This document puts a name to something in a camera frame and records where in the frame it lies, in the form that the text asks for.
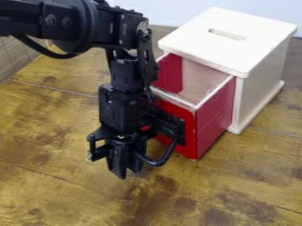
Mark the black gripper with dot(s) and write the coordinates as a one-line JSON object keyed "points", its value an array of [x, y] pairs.
{"points": [[122, 119]]}

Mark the black metal drawer handle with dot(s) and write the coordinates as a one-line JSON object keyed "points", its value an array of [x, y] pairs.
{"points": [[170, 129]]}

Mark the red drawer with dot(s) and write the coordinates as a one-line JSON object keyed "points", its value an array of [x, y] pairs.
{"points": [[205, 120]]}

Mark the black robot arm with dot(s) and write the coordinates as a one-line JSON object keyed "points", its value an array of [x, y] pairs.
{"points": [[62, 29]]}

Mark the white wooden box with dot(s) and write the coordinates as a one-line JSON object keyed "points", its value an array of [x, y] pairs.
{"points": [[228, 44]]}

